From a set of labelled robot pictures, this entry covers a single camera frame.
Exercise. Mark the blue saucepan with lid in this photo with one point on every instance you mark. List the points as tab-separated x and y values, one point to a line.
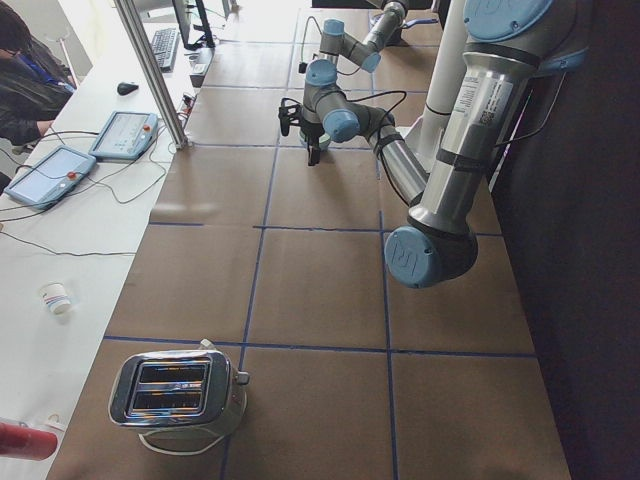
396	37

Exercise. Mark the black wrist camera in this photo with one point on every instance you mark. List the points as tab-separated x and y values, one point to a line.
289	114

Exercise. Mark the seated person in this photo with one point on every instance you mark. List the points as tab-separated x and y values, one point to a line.
35	85

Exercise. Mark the aluminium frame post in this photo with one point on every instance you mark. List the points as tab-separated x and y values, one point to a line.
155	80

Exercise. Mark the teach pendant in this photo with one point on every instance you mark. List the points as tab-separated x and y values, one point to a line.
125	137
52	178

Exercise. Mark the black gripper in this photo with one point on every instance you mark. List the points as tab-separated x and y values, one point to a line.
312	137

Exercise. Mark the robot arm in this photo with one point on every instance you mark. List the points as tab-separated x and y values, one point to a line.
488	53
335	42

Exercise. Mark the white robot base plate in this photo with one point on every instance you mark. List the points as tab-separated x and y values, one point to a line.
418	143

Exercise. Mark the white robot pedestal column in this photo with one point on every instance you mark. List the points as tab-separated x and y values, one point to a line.
448	71

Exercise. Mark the blue bowl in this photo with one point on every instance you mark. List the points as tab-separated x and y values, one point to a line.
323	142

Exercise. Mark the black monitor stand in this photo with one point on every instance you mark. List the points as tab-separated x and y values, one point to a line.
193	23

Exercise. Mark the black keyboard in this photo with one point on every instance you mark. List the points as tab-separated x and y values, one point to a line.
164	45

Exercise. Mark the teach pendant far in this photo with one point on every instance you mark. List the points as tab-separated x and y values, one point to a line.
125	137

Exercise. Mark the paper cup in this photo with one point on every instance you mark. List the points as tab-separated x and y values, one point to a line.
55	298

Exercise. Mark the red cylinder bottle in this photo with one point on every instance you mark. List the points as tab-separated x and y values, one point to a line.
26	443

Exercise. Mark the teach pendant near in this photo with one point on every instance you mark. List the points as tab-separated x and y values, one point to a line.
52	178

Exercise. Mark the black computer mouse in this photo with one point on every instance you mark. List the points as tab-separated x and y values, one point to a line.
126	88

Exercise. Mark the chrome two-slot toaster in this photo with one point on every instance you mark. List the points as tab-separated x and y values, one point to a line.
179	394

